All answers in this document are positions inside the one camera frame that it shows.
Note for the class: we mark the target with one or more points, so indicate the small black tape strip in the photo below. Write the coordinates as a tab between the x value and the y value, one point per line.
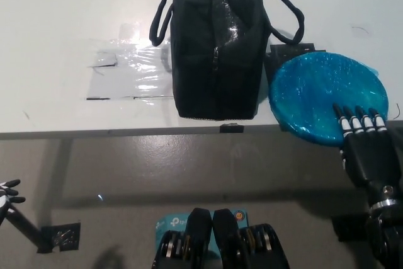
232	128

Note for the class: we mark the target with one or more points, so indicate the black table leg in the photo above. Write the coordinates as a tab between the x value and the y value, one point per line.
26	228

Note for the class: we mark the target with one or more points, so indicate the teal tp-link box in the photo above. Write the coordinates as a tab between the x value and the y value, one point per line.
171	221

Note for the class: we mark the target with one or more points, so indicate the blue plate stack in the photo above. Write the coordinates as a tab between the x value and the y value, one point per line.
315	92

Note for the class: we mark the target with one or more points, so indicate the black floor bracket left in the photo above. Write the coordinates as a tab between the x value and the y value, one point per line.
61	237

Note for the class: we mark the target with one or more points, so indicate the clear plastic sheet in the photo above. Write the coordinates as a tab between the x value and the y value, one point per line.
141	73

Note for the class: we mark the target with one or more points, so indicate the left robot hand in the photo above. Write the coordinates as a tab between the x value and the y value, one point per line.
7	196

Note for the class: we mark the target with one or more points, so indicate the grey tape patch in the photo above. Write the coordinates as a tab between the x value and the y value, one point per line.
104	60

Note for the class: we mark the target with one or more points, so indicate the large black tape patch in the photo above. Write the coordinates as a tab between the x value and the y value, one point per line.
283	51

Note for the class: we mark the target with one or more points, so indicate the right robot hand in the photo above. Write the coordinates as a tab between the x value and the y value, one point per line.
368	155

